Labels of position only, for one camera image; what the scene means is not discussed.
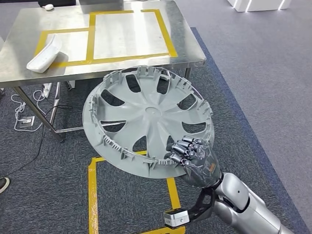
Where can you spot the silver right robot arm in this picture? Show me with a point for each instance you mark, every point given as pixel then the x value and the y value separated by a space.
pixel 243 203

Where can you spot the person's shoe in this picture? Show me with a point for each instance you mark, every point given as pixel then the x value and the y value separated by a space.
pixel 4 184

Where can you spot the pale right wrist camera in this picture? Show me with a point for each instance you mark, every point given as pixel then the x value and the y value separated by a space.
pixel 177 219

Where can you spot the grey plastic wheel hubcap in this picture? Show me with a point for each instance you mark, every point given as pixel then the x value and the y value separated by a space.
pixel 149 122

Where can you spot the grey floor socket box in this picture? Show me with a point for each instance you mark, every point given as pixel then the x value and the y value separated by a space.
pixel 27 121

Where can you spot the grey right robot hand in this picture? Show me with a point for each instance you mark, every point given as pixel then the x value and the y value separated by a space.
pixel 202 168

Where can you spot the stainless steel workbench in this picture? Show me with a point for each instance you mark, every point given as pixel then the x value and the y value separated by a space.
pixel 187 48

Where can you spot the yellow bench marking tape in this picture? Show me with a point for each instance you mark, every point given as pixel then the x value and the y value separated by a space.
pixel 92 38

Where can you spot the yellow floor tape square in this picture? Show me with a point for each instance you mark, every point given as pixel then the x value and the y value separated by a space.
pixel 92 200

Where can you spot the white curved plastic part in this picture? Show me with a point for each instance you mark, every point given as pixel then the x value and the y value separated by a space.
pixel 44 58

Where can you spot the white computer mouse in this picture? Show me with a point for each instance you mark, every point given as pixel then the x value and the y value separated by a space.
pixel 48 6

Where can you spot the silver metal case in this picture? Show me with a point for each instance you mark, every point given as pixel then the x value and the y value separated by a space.
pixel 102 2

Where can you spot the white display platform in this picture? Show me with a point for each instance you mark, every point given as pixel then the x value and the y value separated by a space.
pixel 258 4

